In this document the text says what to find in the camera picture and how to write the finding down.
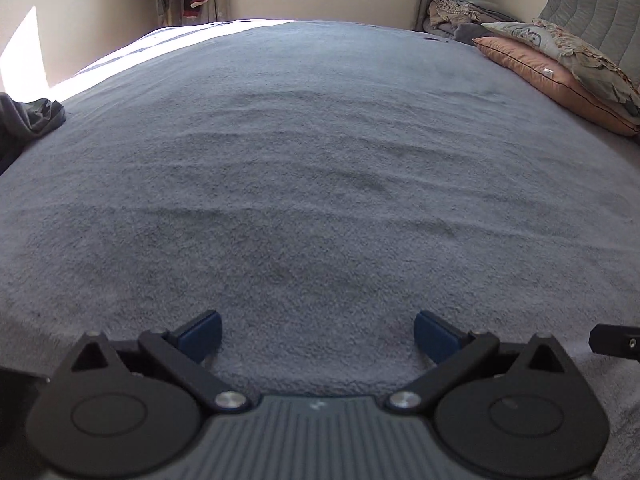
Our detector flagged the grey patterned ruffled pillow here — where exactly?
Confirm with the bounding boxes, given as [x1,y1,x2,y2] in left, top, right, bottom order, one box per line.
[481,19,640,126]

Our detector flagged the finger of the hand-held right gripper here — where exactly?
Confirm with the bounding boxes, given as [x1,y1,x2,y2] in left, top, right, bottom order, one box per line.
[589,324,640,357]

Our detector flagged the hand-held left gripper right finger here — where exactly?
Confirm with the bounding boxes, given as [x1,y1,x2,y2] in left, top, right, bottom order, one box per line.
[384,310,576,415]

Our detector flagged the dark grey garment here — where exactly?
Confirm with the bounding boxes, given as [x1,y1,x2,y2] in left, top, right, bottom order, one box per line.
[0,92,67,173]

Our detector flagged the grey bed blanket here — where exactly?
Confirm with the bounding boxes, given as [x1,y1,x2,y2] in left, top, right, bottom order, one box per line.
[0,20,640,480]

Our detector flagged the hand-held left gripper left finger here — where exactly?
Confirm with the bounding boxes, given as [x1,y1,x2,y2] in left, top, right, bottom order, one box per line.
[67,310,252,415]

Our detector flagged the orange pillow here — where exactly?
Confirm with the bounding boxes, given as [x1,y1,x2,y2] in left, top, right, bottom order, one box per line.
[472,36,640,137]

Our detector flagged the grey padded headboard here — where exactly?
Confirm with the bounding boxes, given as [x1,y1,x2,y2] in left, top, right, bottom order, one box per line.
[537,0,640,68]

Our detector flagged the folded bedding pile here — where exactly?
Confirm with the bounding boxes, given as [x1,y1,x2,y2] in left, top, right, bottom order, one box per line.
[422,0,523,46]

